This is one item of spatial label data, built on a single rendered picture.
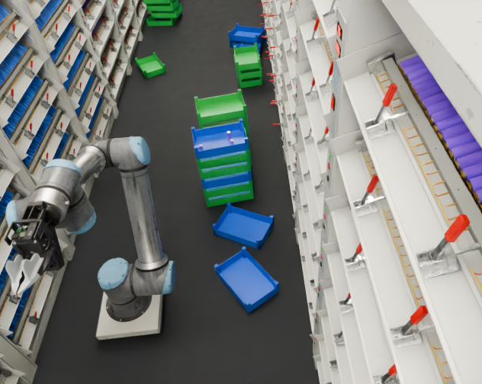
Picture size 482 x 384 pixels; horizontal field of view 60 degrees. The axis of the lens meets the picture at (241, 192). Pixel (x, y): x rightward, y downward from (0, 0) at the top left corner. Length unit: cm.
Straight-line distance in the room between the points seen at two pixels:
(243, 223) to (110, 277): 89
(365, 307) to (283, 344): 116
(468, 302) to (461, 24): 29
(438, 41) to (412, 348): 45
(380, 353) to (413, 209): 39
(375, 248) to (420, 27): 43
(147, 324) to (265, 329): 56
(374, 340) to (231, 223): 169
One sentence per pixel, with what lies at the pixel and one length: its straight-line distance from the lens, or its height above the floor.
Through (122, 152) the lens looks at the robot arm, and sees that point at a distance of 173.
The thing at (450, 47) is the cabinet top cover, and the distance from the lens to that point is 45.
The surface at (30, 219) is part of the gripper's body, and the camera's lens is 106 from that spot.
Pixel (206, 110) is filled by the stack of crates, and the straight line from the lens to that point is 270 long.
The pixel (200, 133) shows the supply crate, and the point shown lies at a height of 42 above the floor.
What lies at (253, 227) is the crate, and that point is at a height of 0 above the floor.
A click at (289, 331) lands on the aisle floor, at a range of 211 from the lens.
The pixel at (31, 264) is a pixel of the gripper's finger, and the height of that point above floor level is 118.
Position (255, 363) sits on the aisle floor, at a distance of 205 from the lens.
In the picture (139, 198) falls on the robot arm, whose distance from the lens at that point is 178.
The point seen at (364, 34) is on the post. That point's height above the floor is 154.
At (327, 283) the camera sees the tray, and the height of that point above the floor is 71.
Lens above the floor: 190
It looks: 45 degrees down
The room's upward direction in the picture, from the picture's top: 7 degrees counter-clockwise
